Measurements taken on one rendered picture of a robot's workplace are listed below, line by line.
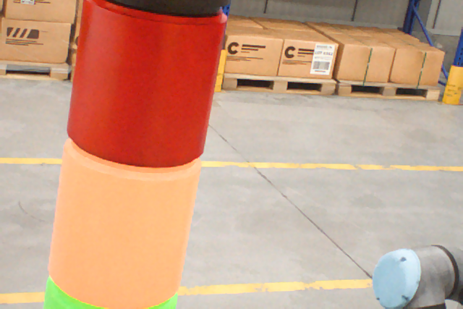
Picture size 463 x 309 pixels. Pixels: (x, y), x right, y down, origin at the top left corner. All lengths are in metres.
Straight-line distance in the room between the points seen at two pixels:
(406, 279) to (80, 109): 1.67
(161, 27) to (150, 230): 0.07
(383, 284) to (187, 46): 1.73
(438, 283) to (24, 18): 6.50
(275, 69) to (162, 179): 8.86
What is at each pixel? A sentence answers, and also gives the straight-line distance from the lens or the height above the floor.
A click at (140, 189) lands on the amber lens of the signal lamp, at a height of 2.26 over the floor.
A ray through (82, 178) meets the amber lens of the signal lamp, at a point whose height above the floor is 2.26.
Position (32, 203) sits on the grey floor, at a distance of 5.94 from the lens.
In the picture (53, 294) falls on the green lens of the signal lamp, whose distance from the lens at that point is 0.37.
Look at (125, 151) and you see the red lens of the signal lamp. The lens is 0.33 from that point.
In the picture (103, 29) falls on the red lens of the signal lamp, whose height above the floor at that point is 2.32.
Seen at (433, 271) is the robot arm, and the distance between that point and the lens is 2.02.
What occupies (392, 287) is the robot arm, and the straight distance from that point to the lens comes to 2.00.
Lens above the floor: 2.39
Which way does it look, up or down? 18 degrees down
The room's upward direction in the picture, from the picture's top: 11 degrees clockwise
